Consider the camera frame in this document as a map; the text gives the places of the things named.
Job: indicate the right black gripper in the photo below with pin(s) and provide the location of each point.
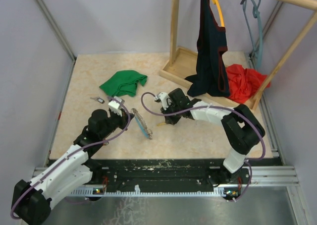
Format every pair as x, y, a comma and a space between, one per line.
169, 120

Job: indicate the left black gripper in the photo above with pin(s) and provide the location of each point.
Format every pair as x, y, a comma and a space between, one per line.
124, 120

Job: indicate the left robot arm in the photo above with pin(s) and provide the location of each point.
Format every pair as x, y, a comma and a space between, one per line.
34, 200

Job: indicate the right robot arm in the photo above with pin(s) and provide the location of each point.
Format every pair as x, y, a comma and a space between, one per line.
241, 127

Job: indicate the green cloth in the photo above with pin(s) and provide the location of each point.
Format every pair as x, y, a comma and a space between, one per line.
123, 83

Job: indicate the dark navy garment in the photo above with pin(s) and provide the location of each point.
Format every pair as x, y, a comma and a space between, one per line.
211, 77

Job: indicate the red cloth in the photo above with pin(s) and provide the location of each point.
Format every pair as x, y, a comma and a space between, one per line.
243, 82

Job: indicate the yellow hanger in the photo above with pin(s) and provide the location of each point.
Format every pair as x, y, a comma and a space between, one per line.
216, 3

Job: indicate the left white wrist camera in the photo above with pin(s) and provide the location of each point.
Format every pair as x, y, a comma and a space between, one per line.
115, 105

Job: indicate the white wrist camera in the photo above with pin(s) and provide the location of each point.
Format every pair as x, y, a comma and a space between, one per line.
164, 99
115, 105

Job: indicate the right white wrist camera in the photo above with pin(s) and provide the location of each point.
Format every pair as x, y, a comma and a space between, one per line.
164, 99

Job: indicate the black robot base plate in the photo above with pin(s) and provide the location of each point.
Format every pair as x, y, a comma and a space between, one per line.
166, 175

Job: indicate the aluminium rail frame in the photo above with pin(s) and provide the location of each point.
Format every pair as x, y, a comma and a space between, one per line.
280, 176

